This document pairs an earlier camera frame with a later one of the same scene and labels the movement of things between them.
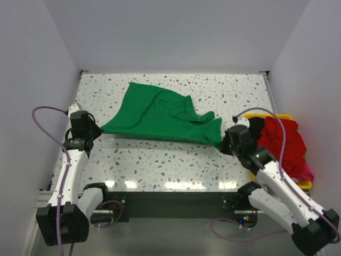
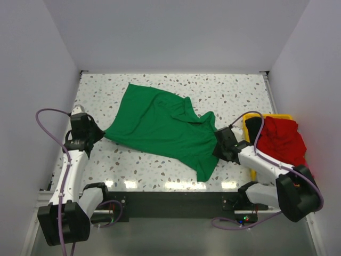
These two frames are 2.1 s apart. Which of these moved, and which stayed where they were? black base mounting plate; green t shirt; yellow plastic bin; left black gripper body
Moved: green t shirt
Stayed: left black gripper body; black base mounting plate; yellow plastic bin
